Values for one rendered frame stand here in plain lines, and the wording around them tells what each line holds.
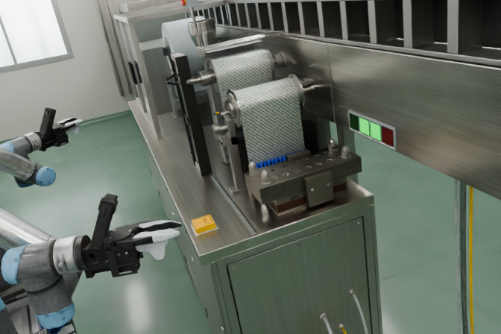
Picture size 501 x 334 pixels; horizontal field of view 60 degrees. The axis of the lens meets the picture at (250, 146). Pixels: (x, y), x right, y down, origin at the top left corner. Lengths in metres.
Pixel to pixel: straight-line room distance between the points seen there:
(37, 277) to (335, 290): 1.10
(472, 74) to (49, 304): 1.03
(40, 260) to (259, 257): 0.77
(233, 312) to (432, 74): 1.00
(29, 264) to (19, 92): 6.25
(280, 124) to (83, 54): 5.62
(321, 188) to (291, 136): 0.26
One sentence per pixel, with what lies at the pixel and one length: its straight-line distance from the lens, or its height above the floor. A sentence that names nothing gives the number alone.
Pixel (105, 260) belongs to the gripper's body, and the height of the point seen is 1.20.
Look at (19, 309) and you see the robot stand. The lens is 1.86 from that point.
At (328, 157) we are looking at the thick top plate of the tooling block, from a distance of 1.63.
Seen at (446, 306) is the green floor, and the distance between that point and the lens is 2.54.
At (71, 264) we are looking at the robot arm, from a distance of 0.97.
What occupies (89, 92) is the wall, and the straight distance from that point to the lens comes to 7.12.
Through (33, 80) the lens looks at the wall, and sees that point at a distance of 7.13.
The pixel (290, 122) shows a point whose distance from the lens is 1.66.
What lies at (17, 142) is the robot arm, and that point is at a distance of 1.92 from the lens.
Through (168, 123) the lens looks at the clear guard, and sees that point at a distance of 2.59.
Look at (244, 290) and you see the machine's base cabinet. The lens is 1.57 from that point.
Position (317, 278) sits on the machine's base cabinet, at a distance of 1.67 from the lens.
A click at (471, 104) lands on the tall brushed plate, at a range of 1.09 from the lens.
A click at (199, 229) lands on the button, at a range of 1.53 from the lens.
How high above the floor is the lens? 1.69
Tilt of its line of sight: 21 degrees down
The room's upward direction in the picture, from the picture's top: 10 degrees counter-clockwise
